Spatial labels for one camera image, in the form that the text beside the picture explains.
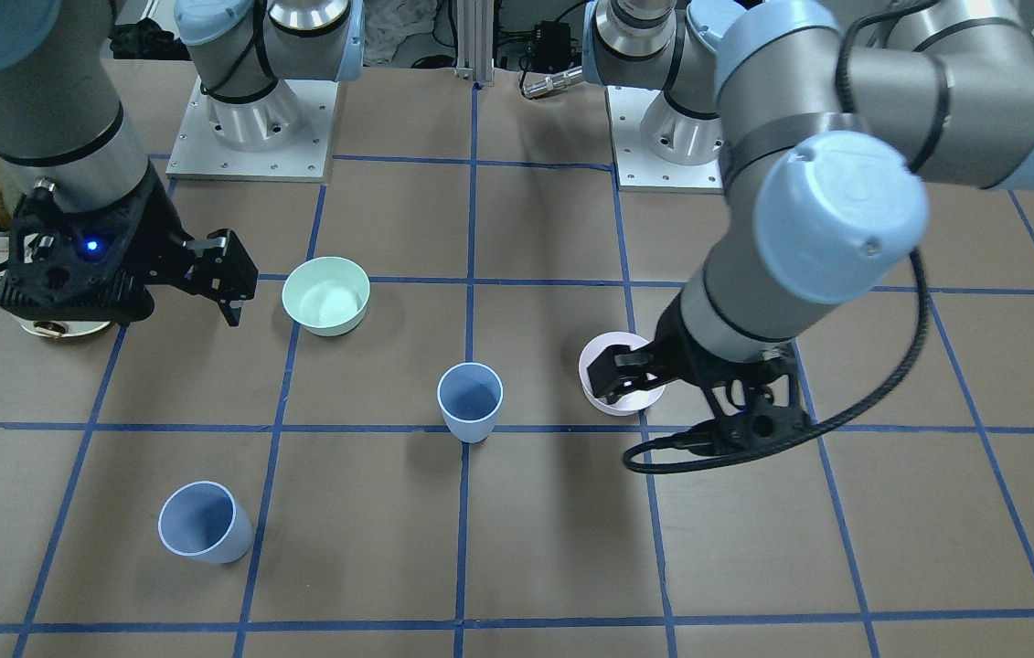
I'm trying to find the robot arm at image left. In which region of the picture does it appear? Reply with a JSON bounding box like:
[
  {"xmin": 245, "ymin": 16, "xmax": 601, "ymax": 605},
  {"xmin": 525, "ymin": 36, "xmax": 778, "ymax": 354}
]
[{"xmin": 0, "ymin": 1, "xmax": 365, "ymax": 326}]

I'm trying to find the blue cup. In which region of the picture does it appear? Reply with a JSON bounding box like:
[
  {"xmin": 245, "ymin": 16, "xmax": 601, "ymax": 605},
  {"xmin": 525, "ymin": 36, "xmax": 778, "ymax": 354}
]
[
  {"xmin": 436, "ymin": 362, "xmax": 504, "ymax": 444},
  {"xmin": 157, "ymin": 482, "xmax": 256, "ymax": 565}
]

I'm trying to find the white crumpled cloth background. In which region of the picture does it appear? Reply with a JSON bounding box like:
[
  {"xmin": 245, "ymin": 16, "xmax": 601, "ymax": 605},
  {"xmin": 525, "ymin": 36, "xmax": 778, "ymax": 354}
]
[{"xmin": 363, "ymin": 0, "xmax": 440, "ymax": 66}]

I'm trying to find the black braided cable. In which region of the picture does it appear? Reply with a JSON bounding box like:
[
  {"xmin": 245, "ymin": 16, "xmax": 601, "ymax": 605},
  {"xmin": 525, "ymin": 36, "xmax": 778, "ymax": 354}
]
[{"xmin": 622, "ymin": 0, "xmax": 933, "ymax": 474}]

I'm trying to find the pink bowl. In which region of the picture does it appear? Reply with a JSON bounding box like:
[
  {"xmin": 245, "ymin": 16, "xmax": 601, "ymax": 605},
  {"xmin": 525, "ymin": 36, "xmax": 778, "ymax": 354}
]
[{"xmin": 578, "ymin": 332, "xmax": 666, "ymax": 417}]

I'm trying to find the aluminium frame post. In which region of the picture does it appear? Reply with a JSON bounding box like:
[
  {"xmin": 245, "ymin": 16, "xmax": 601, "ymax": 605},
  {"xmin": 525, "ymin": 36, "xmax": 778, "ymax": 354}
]
[{"xmin": 449, "ymin": 0, "xmax": 496, "ymax": 89}]

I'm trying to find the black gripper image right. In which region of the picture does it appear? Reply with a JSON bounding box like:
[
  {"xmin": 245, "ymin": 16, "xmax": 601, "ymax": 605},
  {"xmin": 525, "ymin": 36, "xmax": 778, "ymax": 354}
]
[{"xmin": 586, "ymin": 297, "xmax": 813, "ymax": 457}]

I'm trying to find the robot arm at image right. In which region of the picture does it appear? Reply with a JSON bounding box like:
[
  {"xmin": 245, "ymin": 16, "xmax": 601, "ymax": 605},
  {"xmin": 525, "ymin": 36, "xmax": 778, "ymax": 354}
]
[{"xmin": 582, "ymin": 1, "xmax": 1034, "ymax": 474}]

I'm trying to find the metal base plate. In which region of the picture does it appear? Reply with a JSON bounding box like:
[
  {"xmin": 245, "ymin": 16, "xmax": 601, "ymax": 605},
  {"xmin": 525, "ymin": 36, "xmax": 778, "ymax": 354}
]
[
  {"xmin": 607, "ymin": 87, "xmax": 724, "ymax": 195},
  {"xmin": 166, "ymin": 80, "xmax": 342, "ymax": 184}
]

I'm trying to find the mint green bowl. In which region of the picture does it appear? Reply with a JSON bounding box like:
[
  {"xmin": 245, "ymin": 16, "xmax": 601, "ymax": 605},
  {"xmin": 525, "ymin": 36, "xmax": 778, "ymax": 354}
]
[{"xmin": 280, "ymin": 257, "xmax": 371, "ymax": 336}]

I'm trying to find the black electronics box background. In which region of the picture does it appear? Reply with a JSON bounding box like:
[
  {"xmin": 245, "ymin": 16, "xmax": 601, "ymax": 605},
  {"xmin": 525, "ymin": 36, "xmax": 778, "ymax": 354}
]
[{"xmin": 528, "ymin": 21, "xmax": 572, "ymax": 72}]

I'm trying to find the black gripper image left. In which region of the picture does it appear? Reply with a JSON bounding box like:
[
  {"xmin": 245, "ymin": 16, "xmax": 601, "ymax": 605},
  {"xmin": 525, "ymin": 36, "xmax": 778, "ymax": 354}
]
[{"xmin": 0, "ymin": 168, "xmax": 259, "ymax": 326}]

